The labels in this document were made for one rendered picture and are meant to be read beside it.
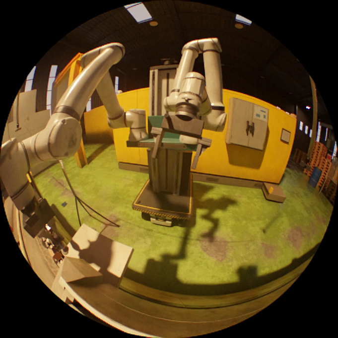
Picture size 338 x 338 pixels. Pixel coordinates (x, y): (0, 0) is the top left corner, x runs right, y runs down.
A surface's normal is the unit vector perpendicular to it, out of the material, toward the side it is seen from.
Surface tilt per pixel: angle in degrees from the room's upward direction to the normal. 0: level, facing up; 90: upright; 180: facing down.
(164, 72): 90
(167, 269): 0
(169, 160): 90
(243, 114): 90
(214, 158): 90
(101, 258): 0
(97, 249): 0
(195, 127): 67
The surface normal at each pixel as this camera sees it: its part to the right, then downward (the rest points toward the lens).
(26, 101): 0.97, 0.13
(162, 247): 0.02, -0.88
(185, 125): -0.27, 0.05
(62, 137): 1.00, 0.04
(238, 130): -0.26, 0.44
